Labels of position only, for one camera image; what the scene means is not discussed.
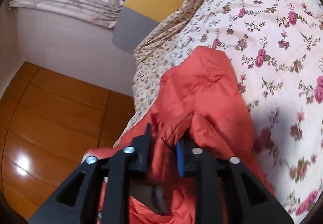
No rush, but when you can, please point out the orange puffer jacket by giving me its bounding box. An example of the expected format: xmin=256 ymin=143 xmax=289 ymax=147
xmin=86 ymin=46 xmax=271 ymax=223

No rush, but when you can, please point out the small-floral beige bedsheet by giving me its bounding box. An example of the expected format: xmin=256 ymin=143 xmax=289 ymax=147
xmin=132 ymin=0 xmax=204 ymax=116

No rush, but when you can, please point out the floral rose quilt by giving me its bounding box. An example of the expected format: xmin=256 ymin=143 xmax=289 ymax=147
xmin=154 ymin=0 xmax=322 ymax=223

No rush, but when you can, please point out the grey yellow blue headboard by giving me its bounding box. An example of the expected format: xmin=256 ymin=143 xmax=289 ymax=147
xmin=112 ymin=0 xmax=184 ymax=54

